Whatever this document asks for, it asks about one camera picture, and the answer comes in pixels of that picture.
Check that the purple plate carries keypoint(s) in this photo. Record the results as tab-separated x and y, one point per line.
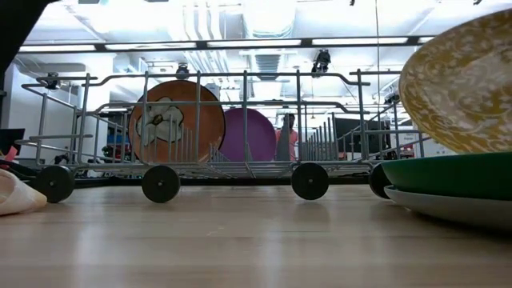
260	136

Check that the orange plate with white flower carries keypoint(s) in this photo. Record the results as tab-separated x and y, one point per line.
200	120

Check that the green plate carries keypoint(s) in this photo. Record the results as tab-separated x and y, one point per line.
460	176

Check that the yellow patterned plate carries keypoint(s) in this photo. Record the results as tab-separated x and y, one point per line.
460	88

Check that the grey plate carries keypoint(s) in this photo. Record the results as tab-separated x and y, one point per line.
460	210

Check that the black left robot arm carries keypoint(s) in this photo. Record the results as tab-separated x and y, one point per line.
16	24

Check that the person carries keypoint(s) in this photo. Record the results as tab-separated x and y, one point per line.
294	138

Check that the black monitor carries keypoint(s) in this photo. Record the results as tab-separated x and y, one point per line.
348	136

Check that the black overhead rig beam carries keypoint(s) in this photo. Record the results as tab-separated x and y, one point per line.
256	42

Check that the dark box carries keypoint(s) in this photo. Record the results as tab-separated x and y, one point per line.
11	140

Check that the black ceiling camera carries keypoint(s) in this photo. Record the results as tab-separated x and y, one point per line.
182	71
52	81
321	62

